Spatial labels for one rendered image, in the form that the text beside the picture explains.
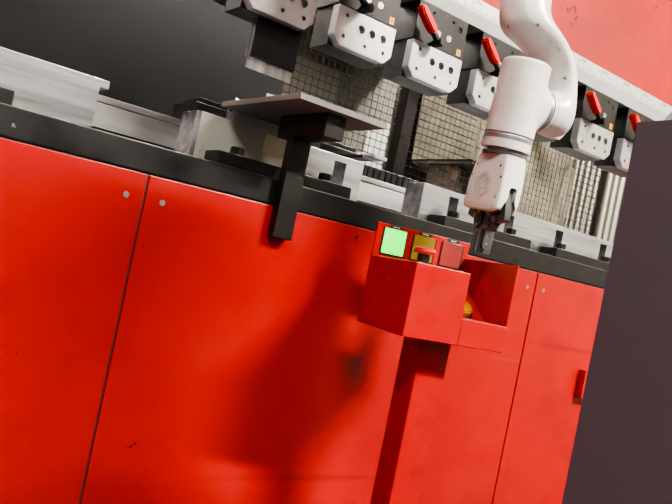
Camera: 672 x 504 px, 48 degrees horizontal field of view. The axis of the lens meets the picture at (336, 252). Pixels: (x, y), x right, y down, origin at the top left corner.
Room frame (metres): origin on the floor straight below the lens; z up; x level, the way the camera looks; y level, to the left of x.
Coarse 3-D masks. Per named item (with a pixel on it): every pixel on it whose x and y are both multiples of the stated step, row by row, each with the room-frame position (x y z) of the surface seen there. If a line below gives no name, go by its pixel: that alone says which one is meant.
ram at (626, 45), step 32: (448, 0) 1.63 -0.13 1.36; (576, 0) 1.88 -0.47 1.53; (608, 0) 1.96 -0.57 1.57; (640, 0) 2.04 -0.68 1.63; (576, 32) 1.90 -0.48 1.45; (608, 32) 1.97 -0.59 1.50; (640, 32) 2.05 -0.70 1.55; (608, 64) 1.99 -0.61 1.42; (640, 64) 2.07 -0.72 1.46; (608, 96) 2.01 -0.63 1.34
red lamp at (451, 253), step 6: (444, 246) 1.39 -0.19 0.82; (450, 246) 1.39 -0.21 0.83; (456, 246) 1.40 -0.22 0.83; (462, 246) 1.40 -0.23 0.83; (444, 252) 1.39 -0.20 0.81; (450, 252) 1.39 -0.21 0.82; (456, 252) 1.40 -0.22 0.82; (444, 258) 1.39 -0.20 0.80; (450, 258) 1.40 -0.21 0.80; (456, 258) 1.40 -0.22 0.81; (444, 264) 1.39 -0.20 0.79; (450, 264) 1.40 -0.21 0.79; (456, 264) 1.40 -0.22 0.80
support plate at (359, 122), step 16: (272, 96) 1.23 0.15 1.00; (288, 96) 1.19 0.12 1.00; (304, 96) 1.16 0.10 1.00; (240, 112) 1.39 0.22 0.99; (256, 112) 1.35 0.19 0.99; (272, 112) 1.32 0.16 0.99; (288, 112) 1.29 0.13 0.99; (304, 112) 1.26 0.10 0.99; (320, 112) 1.24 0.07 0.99; (336, 112) 1.21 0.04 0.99; (352, 112) 1.22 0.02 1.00; (352, 128) 1.32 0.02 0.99; (368, 128) 1.29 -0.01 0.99; (384, 128) 1.26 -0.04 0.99
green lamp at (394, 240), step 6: (390, 228) 1.34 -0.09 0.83; (384, 234) 1.33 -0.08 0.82; (390, 234) 1.34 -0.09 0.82; (396, 234) 1.34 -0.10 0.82; (402, 234) 1.35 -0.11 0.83; (384, 240) 1.33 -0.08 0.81; (390, 240) 1.34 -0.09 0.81; (396, 240) 1.34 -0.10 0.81; (402, 240) 1.35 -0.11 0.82; (384, 246) 1.33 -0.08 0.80; (390, 246) 1.34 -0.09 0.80; (396, 246) 1.35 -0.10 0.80; (402, 246) 1.35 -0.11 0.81; (384, 252) 1.34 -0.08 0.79; (390, 252) 1.34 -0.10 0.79; (396, 252) 1.35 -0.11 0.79; (402, 252) 1.35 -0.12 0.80
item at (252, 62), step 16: (256, 32) 1.40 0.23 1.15; (272, 32) 1.42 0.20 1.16; (288, 32) 1.44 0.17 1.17; (256, 48) 1.41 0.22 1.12; (272, 48) 1.43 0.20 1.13; (288, 48) 1.45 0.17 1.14; (256, 64) 1.42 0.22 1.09; (272, 64) 1.43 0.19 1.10; (288, 64) 1.45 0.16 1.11; (288, 80) 1.47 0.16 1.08
